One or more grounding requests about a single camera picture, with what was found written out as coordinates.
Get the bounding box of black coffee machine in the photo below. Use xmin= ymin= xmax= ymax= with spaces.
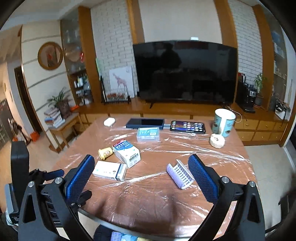
xmin=235 ymin=72 xmax=257 ymax=113

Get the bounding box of right potted plant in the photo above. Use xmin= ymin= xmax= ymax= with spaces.
xmin=254 ymin=73 xmax=266 ymax=107

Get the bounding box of stack of books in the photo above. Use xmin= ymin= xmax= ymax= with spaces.
xmin=44 ymin=108 xmax=66 ymax=128

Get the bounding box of red white blue medicine box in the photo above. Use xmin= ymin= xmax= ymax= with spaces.
xmin=112 ymin=140 xmax=141 ymax=168

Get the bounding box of white earbuds case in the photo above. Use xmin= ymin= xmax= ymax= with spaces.
xmin=103 ymin=117 xmax=115 ymax=127

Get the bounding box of white teal ceramic mug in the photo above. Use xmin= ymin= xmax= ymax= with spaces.
xmin=212 ymin=108 xmax=236 ymax=138

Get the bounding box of smartphone with lit screen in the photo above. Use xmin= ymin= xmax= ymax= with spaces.
xmin=170 ymin=120 xmax=206 ymax=134

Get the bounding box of round framed wall picture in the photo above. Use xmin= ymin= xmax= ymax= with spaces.
xmin=38 ymin=42 xmax=63 ymax=70

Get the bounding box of glass display shelf cabinet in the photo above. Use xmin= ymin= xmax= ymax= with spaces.
xmin=60 ymin=9 xmax=93 ymax=106

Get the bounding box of small wooden side table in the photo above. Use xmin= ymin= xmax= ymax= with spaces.
xmin=49 ymin=113 xmax=85 ymax=153

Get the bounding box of large black television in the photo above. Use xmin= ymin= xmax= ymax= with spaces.
xmin=133 ymin=40 xmax=237 ymax=104

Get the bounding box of dark blue phone case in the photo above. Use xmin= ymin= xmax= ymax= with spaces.
xmin=125 ymin=118 xmax=165 ymax=130

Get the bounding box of giraffe picture canvas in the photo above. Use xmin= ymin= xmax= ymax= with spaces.
xmin=109 ymin=66 xmax=134 ymax=98

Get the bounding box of potted green plant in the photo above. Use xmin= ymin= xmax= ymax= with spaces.
xmin=47 ymin=87 xmax=71 ymax=119

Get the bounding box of black trash bin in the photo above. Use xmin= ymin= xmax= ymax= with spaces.
xmin=93 ymin=225 xmax=149 ymax=241

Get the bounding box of clear plastic floss box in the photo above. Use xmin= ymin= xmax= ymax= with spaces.
xmin=137 ymin=127 xmax=160 ymax=143

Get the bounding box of floral picture on stand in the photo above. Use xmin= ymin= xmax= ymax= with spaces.
xmin=102 ymin=88 xmax=131 ymax=104

